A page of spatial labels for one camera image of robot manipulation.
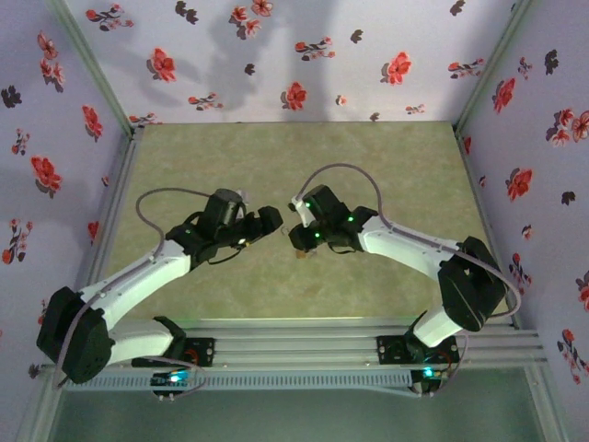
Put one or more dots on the circuit board green light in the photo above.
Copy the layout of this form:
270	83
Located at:
437	374
161	380

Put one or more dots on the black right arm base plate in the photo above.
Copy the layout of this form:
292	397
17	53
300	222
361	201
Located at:
386	350

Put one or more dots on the aluminium frame leg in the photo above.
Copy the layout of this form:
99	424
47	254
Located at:
38	410
547	410

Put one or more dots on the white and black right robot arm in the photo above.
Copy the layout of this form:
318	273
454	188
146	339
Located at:
400	244

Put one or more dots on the silver keys of gold padlock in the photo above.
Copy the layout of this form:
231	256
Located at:
312	252

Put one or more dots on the left circuit board green light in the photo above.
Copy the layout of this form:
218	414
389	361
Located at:
161	380

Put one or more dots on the aluminium side rail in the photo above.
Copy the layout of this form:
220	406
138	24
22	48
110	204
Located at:
480	207
109	230

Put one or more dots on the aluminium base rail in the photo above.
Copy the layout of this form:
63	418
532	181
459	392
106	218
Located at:
294	343

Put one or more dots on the gold padlock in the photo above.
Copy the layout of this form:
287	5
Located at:
301	254

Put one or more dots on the aluminium frame post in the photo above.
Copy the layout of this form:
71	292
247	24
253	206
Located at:
491	69
95	69

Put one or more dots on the right circuit board green light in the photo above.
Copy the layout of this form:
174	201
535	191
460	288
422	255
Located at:
437	374

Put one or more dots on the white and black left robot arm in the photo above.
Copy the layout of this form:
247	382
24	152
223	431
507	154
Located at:
138	281

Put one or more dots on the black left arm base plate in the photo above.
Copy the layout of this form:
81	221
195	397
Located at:
207	352

